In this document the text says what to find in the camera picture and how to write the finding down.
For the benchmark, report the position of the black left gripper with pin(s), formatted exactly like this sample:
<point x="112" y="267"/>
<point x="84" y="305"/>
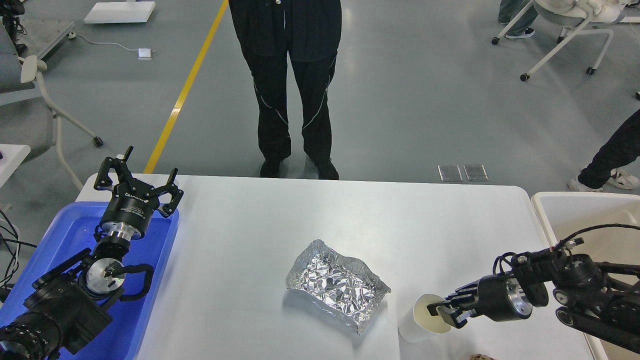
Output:
<point x="127" y="209"/>

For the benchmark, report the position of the brown crumpled paper scrap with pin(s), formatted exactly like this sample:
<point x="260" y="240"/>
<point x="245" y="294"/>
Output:
<point x="479" y="356"/>

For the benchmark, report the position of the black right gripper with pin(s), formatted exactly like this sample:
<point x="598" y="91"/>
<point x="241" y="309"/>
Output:
<point x="499" y="299"/>

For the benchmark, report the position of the grey platform base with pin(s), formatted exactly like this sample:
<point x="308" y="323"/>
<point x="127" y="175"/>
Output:
<point x="43" y="35"/>

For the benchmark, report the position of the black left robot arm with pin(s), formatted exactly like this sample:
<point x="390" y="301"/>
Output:
<point x="70" y="303"/>

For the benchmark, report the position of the crumpled aluminium foil tray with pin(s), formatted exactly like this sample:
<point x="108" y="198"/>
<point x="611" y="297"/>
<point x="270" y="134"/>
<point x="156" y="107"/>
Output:
<point x="342" y="286"/>

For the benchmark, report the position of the seated person leg and shoe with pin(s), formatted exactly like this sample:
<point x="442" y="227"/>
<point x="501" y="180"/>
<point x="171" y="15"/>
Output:
<point x="517" y="16"/>

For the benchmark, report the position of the person leg at right edge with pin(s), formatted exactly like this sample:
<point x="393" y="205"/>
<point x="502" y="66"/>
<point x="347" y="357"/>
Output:
<point x="606" y="166"/>

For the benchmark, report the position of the metal floor plate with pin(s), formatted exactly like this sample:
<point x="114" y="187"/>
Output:
<point x="450" y="173"/>
<point x="476" y="172"/>

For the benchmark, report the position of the white flat board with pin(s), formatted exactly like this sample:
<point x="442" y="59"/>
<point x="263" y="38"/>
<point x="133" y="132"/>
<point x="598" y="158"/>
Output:
<point x="120" y="12"/>

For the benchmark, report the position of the white paper cup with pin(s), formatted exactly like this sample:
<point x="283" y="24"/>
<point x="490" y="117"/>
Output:
<point x="417" y="324"/>

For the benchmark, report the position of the white power adapter with cable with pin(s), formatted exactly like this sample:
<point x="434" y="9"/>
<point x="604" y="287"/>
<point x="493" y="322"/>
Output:
<point x="142" y="53"/>

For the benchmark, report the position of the white side table corner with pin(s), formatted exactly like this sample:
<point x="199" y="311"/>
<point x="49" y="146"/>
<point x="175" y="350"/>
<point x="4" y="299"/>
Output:
<point x="12" y="157"/>

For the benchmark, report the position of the grey office chair left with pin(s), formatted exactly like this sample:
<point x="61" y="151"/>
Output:
<point x="28" y="115"/>

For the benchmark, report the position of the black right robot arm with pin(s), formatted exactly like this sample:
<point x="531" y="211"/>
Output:
<point x="591" y="300"/>

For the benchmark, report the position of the white plastic bin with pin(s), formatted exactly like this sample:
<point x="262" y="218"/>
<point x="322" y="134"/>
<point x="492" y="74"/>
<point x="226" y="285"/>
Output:
<point x="563" y="213"/>

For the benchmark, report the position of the right metal floor plate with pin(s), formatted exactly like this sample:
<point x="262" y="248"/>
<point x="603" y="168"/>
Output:
<point x="476" y="172"/>

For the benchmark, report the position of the left metal floor plate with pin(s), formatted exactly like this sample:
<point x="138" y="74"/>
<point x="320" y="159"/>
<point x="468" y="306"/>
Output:
<point x="450" y="173"/>

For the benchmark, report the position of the white rolling chair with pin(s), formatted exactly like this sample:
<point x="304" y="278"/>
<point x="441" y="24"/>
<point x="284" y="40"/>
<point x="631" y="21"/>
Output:
<point x="578" y="17"/>

